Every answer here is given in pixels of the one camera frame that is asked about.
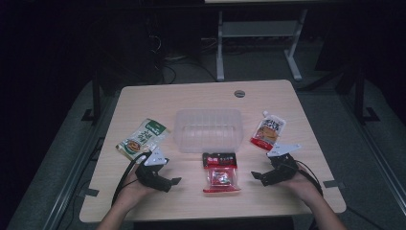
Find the hand-held gripper black cable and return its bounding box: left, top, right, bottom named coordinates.
left=110, top=151, right=151, bottom=207
left=295, top=158, right=324, bottom=196

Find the white and red spouted pouch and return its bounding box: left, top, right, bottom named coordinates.
left=250, top=110, right=287, bottom=151

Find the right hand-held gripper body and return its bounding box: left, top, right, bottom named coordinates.
left=265, top=144, right=302, bottom=184

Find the person's left hand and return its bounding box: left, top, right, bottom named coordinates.
left=113, top=164, right=158, bottom=210

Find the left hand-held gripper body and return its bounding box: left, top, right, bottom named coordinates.
left=135, top=147, right=170, bottom=190

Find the white metal desk frame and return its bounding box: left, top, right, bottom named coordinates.
left=204, top=0, right=309, bottom=82

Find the left hand-held gripper black cable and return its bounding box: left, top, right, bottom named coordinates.
left=110, top=151, right=151, bottom=207

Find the black floor cable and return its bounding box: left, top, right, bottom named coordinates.
left=152, top=34, right=218, bottom=84

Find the black metal stand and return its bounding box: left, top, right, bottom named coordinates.
left=80, top=72, right=103, bottom=126
left=350, top=68, right=381, bottom=126

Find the right hand-held gripper black cable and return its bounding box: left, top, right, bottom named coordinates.
left=295, top=158, right=324, bottom=196

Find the clear plastic container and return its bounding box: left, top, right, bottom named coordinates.
left=172, top=108, right=244, bottom=154

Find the grey tape strip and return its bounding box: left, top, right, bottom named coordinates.
left=322, top=179, right=346, bottom=189
left=78, top=188, right=101, bottom=197

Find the person's right hand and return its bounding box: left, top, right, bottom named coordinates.
left=278, top=162, right=322, bottom=207

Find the green and white snack packet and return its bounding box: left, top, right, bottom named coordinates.
left=115, top=118, right=169, bottom=162

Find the red and black snack packet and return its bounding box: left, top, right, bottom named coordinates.
left=201, top=151, right=241, bottom=194

